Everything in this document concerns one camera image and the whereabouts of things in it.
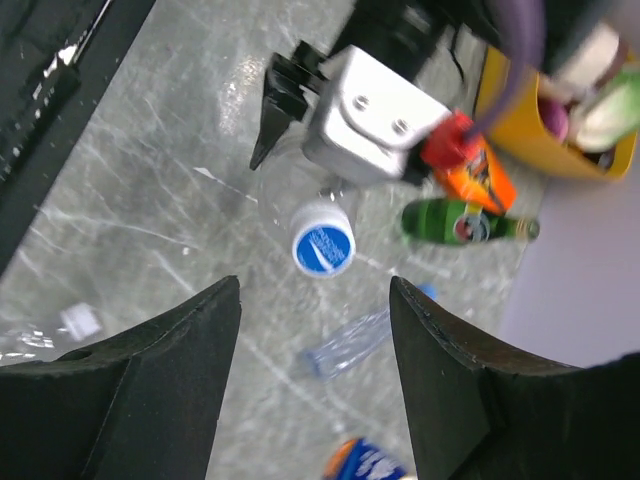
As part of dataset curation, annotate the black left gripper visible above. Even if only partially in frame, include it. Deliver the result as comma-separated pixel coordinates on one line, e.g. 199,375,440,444
249,0,499,170

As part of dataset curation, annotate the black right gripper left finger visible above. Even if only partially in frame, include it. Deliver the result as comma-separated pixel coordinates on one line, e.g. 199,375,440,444
1,276,241,479

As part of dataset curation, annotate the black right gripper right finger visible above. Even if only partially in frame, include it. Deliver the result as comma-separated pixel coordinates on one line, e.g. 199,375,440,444
389,277,639,479

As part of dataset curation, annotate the clear plastic bottle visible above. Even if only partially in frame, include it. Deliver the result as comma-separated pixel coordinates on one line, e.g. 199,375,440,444
1,307,106,366
257,134,361,236
289,300,393,382

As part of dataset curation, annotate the green glass bottle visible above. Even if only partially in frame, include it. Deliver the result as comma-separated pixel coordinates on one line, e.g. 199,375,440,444
400,198,540,246

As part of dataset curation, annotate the toilet paper roll blue wrapper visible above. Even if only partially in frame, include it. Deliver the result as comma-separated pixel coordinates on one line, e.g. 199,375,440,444
322,437,416,480

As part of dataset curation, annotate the orange razor box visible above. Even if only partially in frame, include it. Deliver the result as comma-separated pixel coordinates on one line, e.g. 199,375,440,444
433,138,517,215

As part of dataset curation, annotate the yellow plastic basket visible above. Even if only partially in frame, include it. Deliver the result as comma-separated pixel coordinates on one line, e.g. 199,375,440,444
485,75,638,182

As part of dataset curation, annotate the red onion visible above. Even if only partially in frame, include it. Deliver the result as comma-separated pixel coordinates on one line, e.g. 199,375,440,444
538,97,569,142

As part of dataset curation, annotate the white paper wrapped package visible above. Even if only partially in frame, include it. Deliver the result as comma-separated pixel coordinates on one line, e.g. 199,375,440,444
539,22,629,103

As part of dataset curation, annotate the toy napa cabbage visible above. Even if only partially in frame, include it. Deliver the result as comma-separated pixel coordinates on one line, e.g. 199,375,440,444
567,61,639,153

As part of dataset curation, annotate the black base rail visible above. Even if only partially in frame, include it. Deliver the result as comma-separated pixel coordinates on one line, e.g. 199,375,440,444
1,1,154,267

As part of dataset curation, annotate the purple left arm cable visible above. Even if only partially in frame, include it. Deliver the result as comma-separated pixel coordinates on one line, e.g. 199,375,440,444
462,0,546,139

